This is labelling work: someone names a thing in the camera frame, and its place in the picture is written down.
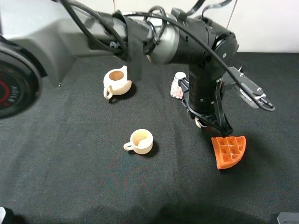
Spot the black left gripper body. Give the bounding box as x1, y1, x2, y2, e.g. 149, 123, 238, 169
179, 64, 225, 121

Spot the cream ceramic teapot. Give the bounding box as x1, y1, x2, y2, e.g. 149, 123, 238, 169
103, 65, 132, 99

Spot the black table cloth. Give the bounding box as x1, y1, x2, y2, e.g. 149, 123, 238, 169
0, 53, 299, 224

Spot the grey object bottom right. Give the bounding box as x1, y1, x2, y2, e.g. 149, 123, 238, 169
270, 212, 299, 224

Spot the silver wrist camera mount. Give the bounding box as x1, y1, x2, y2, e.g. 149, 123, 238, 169
222, 67, 275, 112

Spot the glass pill bottle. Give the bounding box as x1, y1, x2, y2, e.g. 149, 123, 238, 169
170, 71, 186, 99

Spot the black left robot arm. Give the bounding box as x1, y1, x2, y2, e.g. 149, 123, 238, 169
0, 0, 238, 136

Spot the cream ceramic cup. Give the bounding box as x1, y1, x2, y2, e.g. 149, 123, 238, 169
123, 129, 153, 155

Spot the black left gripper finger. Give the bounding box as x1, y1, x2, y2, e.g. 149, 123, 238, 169
211, 79, 233, 136
187, 109, 221, 133

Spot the orange waffle slice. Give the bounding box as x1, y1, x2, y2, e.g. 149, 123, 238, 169
211, 136, 246, 170

